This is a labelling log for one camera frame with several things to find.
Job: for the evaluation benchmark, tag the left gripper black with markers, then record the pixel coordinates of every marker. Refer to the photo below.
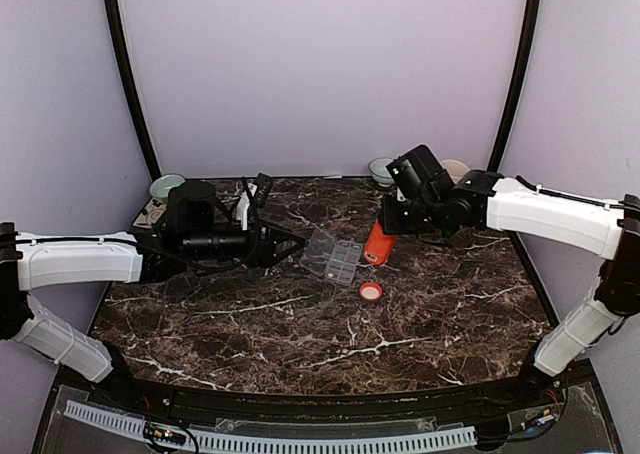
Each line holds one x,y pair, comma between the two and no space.
265,249

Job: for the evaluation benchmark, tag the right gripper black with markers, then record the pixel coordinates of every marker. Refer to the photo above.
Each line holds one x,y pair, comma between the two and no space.
391,223

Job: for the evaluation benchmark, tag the red pill bottle grey cap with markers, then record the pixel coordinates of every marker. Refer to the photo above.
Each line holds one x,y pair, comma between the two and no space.
379,246

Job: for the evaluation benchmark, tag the clear plastic pill organizer box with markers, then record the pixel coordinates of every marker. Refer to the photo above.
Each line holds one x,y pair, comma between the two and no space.
324,254

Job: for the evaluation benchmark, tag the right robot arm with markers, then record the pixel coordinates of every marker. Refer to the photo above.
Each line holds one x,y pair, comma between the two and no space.
428,198

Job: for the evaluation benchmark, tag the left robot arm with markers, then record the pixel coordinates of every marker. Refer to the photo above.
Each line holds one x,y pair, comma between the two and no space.
196,231

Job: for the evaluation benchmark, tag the white ceramic bowl back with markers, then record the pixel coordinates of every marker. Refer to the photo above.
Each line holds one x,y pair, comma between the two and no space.
379,173

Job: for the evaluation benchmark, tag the cream ceramic mug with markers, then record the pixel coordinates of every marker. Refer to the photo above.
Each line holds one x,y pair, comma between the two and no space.
456,169

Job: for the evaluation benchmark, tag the patterned coaster mat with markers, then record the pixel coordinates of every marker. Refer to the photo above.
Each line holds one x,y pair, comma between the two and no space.
149,215

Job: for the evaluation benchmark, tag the green ceramic bowl left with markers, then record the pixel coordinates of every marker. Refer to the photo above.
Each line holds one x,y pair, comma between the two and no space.
160,188

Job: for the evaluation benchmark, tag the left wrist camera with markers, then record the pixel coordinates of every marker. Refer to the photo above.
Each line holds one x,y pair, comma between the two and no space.
252,199

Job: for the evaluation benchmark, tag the left black corner post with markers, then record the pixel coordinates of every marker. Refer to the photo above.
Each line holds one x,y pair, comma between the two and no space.
126,74

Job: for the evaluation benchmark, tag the black corner post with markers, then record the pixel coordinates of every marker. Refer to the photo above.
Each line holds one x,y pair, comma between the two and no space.
126,74
516,84

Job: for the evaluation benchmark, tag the black front rail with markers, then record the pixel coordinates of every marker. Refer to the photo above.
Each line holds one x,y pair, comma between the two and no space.
487,402

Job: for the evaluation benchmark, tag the white slotted cable duct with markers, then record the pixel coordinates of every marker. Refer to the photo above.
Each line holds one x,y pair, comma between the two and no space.
241,437

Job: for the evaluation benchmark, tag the right black corner post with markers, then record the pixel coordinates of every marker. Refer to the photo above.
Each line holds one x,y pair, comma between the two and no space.
516,84

